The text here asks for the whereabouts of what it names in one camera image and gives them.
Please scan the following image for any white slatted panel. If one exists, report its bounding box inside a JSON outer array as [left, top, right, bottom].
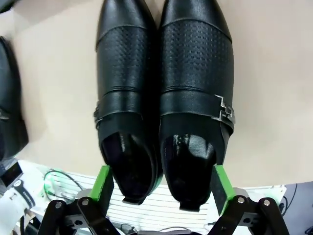
[[65, 171, 215, 227]]

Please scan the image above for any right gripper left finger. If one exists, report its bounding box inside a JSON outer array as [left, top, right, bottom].
[[41, 165, 118, 235]]

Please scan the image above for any black buckle leather shoe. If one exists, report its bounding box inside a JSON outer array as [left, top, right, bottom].
[[92, 0, 164, 205], [158, 0, 236, 212]]

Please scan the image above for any black thick-soled leather shoe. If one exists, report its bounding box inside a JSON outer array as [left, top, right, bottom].
[[0, 36, 29, 161]]

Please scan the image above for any black box device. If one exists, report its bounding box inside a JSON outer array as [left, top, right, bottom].
[[1, 162, 23, 187]]

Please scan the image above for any thin black cable loop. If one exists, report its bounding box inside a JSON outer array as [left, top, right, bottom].
[[43, 168, 85, 198]]

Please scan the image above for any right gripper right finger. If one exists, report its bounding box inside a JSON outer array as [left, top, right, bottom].
[[207, 165, 291, 235]]

